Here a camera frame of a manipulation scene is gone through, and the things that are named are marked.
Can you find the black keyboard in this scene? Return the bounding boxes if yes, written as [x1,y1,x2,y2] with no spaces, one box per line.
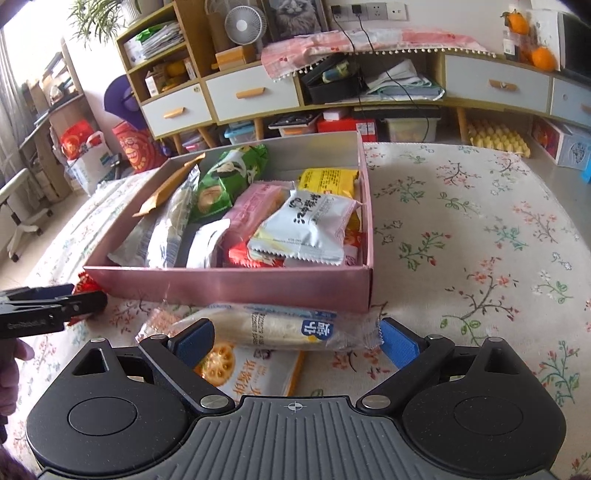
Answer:
[268,113,320,131]

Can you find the red cardboard box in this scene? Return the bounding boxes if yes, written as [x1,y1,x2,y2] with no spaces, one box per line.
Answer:
[316,117,378,145]

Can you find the white cabinet drawer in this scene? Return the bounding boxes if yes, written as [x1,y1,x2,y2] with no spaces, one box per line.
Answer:
[140,85,216,138]
[443,54,553,114]
[204,65,302,124]
[549,78,591,128]

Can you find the stack of papers and bags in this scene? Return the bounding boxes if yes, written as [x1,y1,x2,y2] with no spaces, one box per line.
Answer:
[124,21,186,64]

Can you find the round red gift bag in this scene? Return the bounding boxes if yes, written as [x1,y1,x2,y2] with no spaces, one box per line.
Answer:
[113,121,168,175]

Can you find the framed cat picture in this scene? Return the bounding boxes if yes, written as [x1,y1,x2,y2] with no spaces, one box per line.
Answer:
[263,0,329,43]

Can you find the large white cracker bag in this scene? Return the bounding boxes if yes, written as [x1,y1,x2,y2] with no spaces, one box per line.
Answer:
[193,340,306,398]

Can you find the yellow snack packet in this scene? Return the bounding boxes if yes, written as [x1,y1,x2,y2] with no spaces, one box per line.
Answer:
[297,167,360,202]

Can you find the silver clear snack packet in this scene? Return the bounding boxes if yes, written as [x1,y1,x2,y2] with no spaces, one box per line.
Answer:
[107,165,200,269]

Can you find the white wall sockets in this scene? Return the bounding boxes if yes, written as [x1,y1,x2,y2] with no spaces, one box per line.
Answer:
[330,2,408,22]

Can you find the green potted plant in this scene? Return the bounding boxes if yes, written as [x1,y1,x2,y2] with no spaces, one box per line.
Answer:
[69,0,141,45]

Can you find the white packet black print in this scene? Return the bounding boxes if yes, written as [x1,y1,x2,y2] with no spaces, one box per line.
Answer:
[248,189,358,266]

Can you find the person's left hand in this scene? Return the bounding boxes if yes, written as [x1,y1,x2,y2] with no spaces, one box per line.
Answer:
[0,342,35,416]

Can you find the clear plastic bin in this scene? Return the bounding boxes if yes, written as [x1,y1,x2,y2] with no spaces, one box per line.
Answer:
[382,116,440,145]

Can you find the white printed carton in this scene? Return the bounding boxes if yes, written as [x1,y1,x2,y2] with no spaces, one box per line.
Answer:
[531,117,591,168]

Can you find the white office chair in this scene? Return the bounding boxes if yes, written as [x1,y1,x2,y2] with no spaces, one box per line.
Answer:
[0,168,52,263]

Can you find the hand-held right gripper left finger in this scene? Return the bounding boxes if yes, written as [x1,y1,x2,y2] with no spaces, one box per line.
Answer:
[69,318,236,414]

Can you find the small red snack packet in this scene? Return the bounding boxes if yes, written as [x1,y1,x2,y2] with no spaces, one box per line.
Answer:
[69,271,106,328]

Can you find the pink wafer packet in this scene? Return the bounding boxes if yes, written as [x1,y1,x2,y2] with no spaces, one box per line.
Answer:
[224,181,296,252]

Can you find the dark red fuzzy clothing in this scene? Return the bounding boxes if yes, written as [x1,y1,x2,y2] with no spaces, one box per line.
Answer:
[0,445,40,480]

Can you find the small white fan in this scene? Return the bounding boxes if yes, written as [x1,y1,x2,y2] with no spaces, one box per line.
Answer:
[225,4,269,48]

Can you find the side shelf unit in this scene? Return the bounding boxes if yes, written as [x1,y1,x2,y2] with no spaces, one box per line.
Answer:
[18,39,94,205]

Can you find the purple hat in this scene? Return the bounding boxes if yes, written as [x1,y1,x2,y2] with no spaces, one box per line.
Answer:
[104,74,145,128]

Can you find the small red bag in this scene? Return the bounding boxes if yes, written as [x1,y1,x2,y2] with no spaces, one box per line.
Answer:
[60,120,94,161]

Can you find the orange-brown snack packet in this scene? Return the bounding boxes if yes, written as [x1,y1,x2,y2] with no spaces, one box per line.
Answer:
[132,154,206,217]

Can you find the wooden cabinet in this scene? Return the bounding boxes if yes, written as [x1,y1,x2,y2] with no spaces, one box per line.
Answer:
[115,0,591,155]

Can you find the small plain white packet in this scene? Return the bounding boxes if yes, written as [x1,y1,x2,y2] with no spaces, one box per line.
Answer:
[186,218,232,270]

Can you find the small pink-orange cracker packet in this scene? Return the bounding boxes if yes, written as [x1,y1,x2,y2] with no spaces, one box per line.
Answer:
[135,307,185,344]

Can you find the pink tasselled cloth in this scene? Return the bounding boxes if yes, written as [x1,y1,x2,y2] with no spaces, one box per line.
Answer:
[261,28,498,84]

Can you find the black storage box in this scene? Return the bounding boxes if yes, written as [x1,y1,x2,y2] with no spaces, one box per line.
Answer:
[300,53,369,106]

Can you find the pink cardboard box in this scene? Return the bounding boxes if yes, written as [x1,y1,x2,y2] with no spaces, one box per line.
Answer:
[83,130,374,315]

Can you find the small wooden box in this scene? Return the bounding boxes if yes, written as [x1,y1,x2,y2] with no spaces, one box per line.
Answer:
[215,45,258,71]

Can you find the red zigzag-edge snack packet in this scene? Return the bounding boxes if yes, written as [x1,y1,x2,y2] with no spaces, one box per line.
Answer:
[228,242,284,269]

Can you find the black television screen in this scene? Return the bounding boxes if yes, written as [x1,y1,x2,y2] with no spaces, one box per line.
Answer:
[558,10,591,85]

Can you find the long white blue-label packet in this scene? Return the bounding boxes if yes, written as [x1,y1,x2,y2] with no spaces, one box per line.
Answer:
[168,302,385,352]

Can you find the green snack packet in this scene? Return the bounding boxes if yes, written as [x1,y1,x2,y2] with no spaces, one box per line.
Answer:
[190,144,269,223]

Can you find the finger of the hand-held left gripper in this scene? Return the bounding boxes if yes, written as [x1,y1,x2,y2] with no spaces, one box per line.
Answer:
[0,284,75,306]
[60,290,109,326]

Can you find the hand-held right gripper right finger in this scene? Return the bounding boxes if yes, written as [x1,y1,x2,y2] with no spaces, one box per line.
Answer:
[358,318,539,411]

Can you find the yellow egg tray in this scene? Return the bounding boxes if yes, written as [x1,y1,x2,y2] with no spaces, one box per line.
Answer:
[466,120,533,159]

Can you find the blue-lid plastic bin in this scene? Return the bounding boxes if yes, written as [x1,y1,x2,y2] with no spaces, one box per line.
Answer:
[224,124,258,149]

